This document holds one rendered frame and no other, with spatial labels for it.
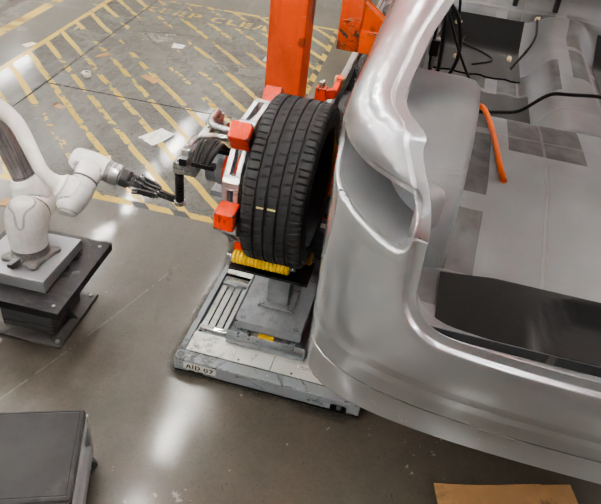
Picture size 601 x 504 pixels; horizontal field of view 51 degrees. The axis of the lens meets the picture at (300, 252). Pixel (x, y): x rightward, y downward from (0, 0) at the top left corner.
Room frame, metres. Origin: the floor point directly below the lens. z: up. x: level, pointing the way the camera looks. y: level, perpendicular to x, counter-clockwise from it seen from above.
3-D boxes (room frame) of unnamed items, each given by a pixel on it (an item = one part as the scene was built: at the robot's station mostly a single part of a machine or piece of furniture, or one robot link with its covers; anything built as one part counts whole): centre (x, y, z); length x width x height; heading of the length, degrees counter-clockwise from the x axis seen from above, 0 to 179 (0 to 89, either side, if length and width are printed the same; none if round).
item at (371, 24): (4.56, -0.49, 0.69); 0.52 x 0.17 x 0.35; 80
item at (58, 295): (2.08, 1.16, 0.15); 0.50 x 0.50 x 0.30; 82
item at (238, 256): (2.04, 0.15, 0.51); 0.29 x 0.06 x 0.06; 80
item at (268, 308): (2.15, 0.06, 0.32); 0.40 x 0.30 x 0.28; 170
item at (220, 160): (2.19, 0.30, 0.85); 0.21 x 0.14 x 0.14; 80
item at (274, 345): (2.18, 0.06, 0.13); 0.50 x 0.36 x 0.10; 170
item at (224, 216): (1.86, 0.28, 0.85); 0.09 x 0.08 x 0.07; 170
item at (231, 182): (2.17, 0.23, 0.85); 0.54 x 0.07 x 0.54; 170
